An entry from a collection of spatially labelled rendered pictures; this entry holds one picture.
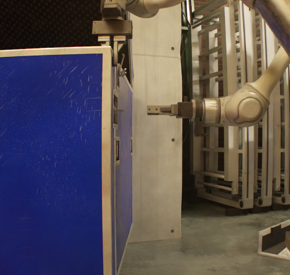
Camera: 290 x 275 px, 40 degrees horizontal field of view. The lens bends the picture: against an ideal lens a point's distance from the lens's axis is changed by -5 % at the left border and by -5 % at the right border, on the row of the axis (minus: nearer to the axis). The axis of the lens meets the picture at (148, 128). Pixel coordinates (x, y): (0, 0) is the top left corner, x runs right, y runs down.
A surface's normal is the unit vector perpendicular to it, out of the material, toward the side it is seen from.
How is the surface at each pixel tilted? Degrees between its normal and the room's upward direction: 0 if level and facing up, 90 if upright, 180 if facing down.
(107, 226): 90
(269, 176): 90
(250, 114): 99
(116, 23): 80
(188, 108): 90
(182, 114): 90
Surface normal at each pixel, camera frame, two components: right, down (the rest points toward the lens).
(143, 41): 0.35, -0.02
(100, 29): -0.02, -0.20
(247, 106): -0.11, 0.14
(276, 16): -0.78, 0.16
